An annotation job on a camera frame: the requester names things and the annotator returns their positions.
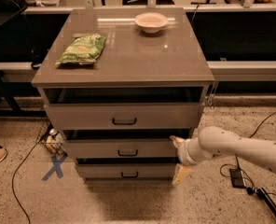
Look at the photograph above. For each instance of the green chip bag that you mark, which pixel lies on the green chip bag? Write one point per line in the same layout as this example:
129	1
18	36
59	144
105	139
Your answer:
85	49

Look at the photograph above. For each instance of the black power strip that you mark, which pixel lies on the black power strip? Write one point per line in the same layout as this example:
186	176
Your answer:
262	194

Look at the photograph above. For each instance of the grey bottom drawer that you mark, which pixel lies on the grey bottom drawer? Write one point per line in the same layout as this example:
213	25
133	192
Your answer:
160	170

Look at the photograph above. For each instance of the blue tape cross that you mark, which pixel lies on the blue tape cross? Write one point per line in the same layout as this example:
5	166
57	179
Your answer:
56	167

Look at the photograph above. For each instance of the grey drawer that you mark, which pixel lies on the grey drawer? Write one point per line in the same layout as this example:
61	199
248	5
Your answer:
102	117
160	170
140	148

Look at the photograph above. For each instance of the grey top drawer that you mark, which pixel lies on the grey top drawer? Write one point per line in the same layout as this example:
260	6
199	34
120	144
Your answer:
102	117

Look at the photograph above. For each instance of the grey drawer cabinet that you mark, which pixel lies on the grey drawer cabinet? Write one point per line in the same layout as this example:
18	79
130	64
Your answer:
134	68

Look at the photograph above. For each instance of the white bowl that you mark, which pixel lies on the white bowl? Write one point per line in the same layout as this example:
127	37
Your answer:
151	22

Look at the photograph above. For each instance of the wire basket with bottles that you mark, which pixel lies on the wire basket with bottles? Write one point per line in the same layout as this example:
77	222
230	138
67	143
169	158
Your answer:
50	139

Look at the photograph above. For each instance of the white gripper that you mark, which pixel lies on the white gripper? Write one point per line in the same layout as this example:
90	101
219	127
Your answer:
184	152

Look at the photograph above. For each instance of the black power adapter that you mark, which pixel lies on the black power adapter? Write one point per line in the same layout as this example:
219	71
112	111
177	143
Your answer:
236	178

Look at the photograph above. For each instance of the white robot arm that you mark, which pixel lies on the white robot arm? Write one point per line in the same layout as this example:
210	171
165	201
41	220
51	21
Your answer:
213	143

